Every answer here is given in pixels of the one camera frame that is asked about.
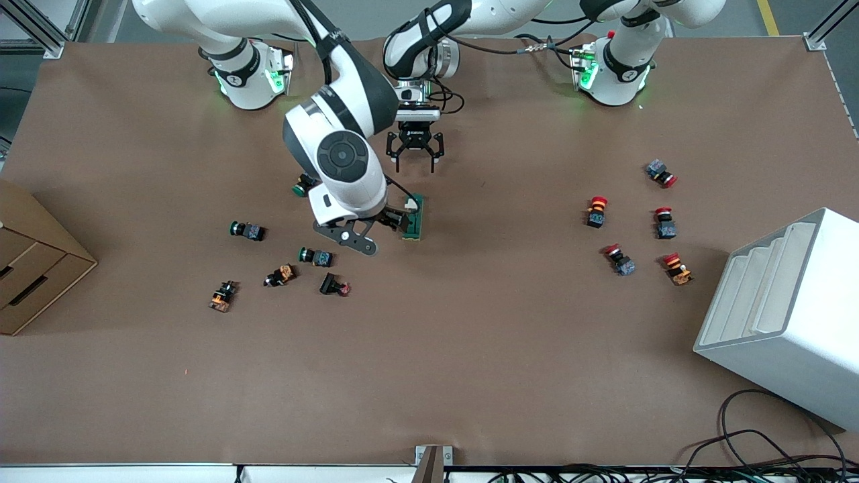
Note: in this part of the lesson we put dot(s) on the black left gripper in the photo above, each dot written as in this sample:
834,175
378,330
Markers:
415,134

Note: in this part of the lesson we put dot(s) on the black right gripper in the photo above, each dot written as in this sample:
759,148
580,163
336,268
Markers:
391,218

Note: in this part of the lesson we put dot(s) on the green load switch white lever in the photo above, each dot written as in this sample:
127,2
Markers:
416,225

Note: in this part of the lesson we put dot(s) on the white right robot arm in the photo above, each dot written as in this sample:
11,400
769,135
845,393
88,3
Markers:
342,157

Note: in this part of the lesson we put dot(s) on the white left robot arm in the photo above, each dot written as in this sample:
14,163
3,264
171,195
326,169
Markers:
624,74

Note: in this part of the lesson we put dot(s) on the brown table mat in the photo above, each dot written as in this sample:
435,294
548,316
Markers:
470,349

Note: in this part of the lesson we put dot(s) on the red emergency button orange block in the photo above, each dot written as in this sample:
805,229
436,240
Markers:
677,268
596,211

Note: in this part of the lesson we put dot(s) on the red emergency button grey block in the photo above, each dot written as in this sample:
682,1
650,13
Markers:
661,173
620,259
665,223

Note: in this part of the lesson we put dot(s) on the brown cardboard box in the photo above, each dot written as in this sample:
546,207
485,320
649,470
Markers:
33,261

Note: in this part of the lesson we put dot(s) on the white stepped rack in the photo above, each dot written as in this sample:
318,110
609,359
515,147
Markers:
792,322

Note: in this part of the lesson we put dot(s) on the black switch with red block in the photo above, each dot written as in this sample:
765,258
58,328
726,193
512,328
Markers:
334,285

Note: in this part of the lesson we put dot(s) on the green push button switch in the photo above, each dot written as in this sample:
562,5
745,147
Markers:
300,189
246,230
315,257

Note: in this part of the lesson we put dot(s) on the black orange selector switch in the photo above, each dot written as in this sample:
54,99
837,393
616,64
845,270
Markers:
223,296
280,275

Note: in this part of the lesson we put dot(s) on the grey metal bracket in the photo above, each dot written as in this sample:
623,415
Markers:
433,463

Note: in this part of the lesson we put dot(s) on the white table edge rail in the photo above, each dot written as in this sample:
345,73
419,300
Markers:
134,475

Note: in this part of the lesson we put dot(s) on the aluminium frame profile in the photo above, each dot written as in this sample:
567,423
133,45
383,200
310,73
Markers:
40,33
822,33

